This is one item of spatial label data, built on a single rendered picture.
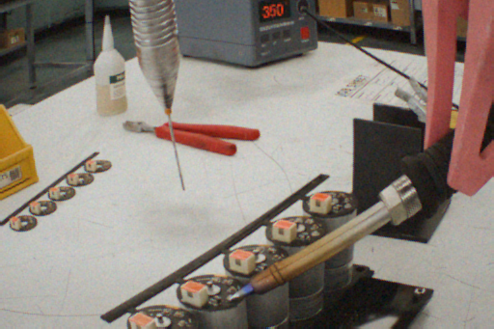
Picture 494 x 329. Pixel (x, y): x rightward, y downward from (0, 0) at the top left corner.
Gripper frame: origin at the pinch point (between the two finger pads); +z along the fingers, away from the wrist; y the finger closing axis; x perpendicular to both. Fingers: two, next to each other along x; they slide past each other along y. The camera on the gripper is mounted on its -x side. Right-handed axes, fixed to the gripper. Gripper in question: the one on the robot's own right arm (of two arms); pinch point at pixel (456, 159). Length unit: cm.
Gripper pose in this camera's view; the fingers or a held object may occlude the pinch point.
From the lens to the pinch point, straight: 23.4
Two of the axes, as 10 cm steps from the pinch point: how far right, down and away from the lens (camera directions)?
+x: 8.8, 3.6, 3.0
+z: -4.3, 8.7, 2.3
